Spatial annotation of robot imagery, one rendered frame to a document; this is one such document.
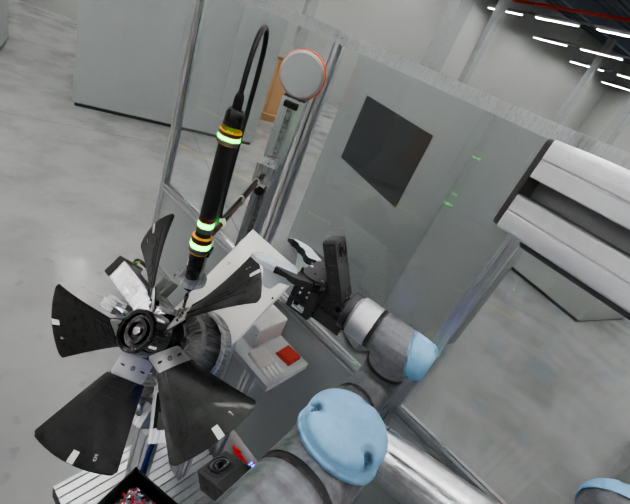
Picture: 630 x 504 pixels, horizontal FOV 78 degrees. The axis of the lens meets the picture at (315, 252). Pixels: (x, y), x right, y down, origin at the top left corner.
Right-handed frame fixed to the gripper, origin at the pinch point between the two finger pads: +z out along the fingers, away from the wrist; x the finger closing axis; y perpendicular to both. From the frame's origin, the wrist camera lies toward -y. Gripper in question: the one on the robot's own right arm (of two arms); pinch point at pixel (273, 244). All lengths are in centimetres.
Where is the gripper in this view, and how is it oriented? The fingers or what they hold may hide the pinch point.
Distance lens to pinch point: 75.5
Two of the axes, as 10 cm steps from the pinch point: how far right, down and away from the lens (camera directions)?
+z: -7.8, -5.3, 3.2
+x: 5.1, -2.5, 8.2
